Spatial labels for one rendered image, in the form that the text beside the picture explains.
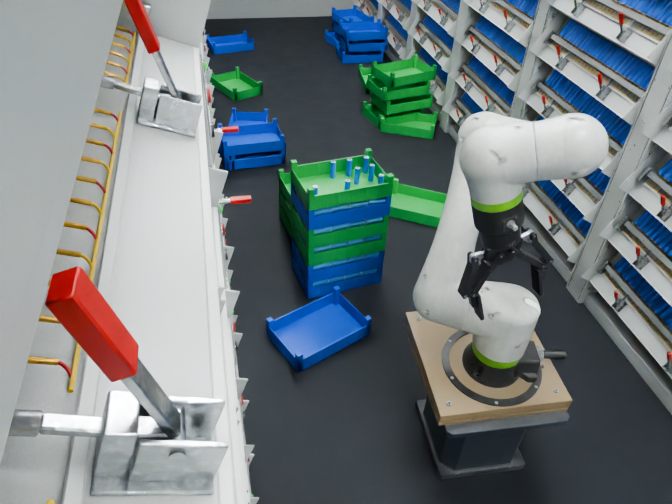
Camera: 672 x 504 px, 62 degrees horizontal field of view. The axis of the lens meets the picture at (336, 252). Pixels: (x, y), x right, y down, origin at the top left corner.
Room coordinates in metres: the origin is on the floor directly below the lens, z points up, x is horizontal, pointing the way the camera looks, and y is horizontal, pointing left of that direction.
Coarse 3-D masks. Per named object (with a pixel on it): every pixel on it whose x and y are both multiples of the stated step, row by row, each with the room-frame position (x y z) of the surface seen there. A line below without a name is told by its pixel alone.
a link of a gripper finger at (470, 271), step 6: (468, 252) 0.85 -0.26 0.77; (468, 258) 0.84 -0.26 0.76; (474, 258) 0.82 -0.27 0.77; (468, 264) 0.84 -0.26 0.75; (474, 264) 0.82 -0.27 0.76; (468, 270) 0.83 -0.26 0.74; (474, 270) 0.82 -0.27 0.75; (462, 276) 0.84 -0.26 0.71; (468, 276) 0.82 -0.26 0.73; (474, 276) 0.82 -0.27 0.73; (462, 282) 0.83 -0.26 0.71; (468, 282) 0.82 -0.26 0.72; (462, 288) 0.82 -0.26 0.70; (468, 288) 0.82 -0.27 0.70; (462, 294) 0.82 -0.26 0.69; (468, 294) 0.82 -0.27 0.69
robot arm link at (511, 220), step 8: (472, 208) 0.85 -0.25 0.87; (512, 208) 0.82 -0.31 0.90; (520, 208) 0.83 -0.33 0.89; (480, 216) 0.83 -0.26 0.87; (488, 216) 0.82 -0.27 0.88; (496, 216) 0.81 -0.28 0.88; (504, 216) 0.81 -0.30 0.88; (512, 216) 0.82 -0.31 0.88; (520, 216) 0.83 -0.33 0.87; (480, 224) 0.83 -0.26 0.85; (488, 224) 0.82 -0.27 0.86; (496, 224) 0.81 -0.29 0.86; (504, 224) 0.81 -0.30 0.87; (512, 224) 0.81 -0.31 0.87; (520, 224) 0.83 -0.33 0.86; (488, 232) 0.82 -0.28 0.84; (496, 232) 0.81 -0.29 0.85; (504, 232) 0.81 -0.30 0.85
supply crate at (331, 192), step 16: (336, 160) 1.73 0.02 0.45; (352, 160) 1.76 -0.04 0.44; (304, 176) 1.68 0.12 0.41; (320, 176) 1.70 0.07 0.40; (336, 176) 1.70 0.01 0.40; (352, 176) 1.71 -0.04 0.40; (384, 176) 1.66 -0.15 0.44; (304, 192) 1.53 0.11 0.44; (320, 192) 1.59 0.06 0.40; (336, 192) 1.52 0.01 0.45; (352, 192) 1.54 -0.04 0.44; (368, 192) 1.57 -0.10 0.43; (384, 192) 1.59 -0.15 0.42; (320, 208) 1.50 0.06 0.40
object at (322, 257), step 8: (296, 232) 1.61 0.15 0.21; (296, 240) 1.61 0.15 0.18; (376, 240) 1.59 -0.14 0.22; (384, 240) 1.60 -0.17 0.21; (304, 248) 1.52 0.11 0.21; (312, 248) 1.49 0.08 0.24; (336, 248) 1.53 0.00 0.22; (344, 248) 1.54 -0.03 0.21; (352, 248) 1.55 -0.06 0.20; (360, 248) 1.56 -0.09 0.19; (368, 248) 1.57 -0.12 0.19; (376, 248) 1.59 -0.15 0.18; (384, 248) 1.60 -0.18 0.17; (304, 256) 1.52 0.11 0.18; (312, 256) 1.49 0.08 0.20; (320, 256) 1.50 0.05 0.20; (328, 256) 1.51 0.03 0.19; (336, 256) 1.53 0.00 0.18; (344, 256) 1.54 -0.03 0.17; (352, 256) 1.55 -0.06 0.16; (312, 264) 1.49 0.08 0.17
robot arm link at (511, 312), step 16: (496, 288) 0.96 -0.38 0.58; (512, 288) 0.97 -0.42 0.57; (496, 304) 0.92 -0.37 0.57; (512, 304) 0.91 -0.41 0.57; (528, 304) 0.92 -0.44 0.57; (480, 320) 0.90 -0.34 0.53; (496, 320) 0.89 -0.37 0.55; (512, 320) 0.88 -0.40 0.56; (528, 320) 0.88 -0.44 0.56; (480, 336) 0.91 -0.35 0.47; (496, 336) 0.88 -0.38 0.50; (512, 336) 0.87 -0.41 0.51; (528, 336) 0.89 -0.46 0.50; (480, 352) 0.90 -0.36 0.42; (496, 352) 0.88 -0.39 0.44; (512, 352) 0.88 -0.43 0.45
